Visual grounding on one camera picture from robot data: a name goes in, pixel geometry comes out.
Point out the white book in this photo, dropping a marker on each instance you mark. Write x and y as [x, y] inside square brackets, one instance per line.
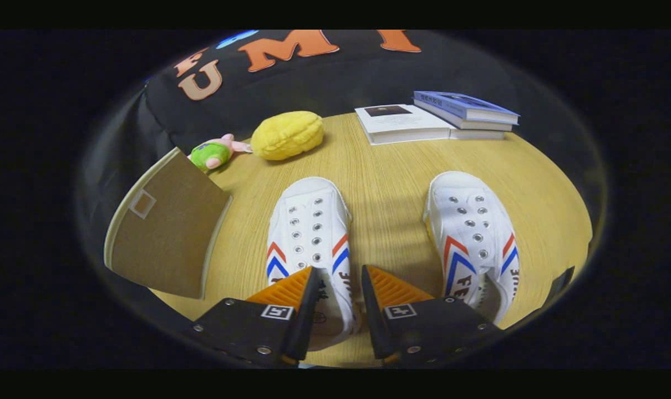
[402, 124]

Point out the blue book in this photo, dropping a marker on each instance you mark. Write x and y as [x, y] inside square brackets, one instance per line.
[463, 104]

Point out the brown fabric storage box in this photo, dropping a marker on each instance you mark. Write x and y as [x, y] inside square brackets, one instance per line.
[169, 244]

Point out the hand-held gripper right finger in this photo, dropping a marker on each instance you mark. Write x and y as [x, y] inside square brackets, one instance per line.
[375, 321]

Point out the yellow plush toy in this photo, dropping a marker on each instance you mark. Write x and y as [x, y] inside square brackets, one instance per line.
[287, 136]

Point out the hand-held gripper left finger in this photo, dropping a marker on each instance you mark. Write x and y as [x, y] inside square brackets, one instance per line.
[302, 321]

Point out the pink and green plush toy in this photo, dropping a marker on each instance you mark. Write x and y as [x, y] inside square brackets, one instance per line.
[211, 155]

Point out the white canvas shoe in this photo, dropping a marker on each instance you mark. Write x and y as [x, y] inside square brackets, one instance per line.
[313, 221]
[468, 216]

